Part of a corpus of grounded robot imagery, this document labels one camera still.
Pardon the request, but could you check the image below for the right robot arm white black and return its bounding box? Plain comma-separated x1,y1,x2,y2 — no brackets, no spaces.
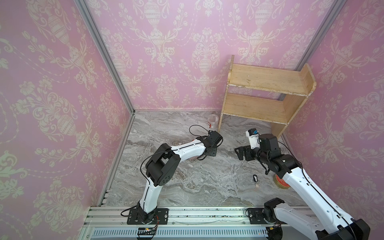
235,129,371,240

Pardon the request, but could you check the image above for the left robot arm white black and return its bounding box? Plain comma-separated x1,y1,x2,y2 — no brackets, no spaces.
138,131,223,216

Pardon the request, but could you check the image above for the clear plastic cup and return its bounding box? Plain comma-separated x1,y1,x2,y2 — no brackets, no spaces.
208,114,220,131

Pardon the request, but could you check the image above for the red round tin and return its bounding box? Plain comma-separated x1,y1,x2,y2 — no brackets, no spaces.
273,174,291,190

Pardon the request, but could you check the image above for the wooden two-tier shelf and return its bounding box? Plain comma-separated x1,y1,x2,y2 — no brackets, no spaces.
217,54,317,144

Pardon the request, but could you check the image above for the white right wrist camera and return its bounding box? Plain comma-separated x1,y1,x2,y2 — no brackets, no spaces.
246,128,260,149

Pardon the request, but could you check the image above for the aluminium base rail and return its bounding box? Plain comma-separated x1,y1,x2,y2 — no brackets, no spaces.
78,205,337,240

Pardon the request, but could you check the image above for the aluminium corner post right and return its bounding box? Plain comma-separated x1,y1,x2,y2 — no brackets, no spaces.
277,0,347,101

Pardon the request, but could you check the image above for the aluminium corner post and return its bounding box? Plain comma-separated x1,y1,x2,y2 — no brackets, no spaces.
277,0,347,101
74,0,135,116

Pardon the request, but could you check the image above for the aluminium corner post left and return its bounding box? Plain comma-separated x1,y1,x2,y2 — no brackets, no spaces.
74,0,135,116

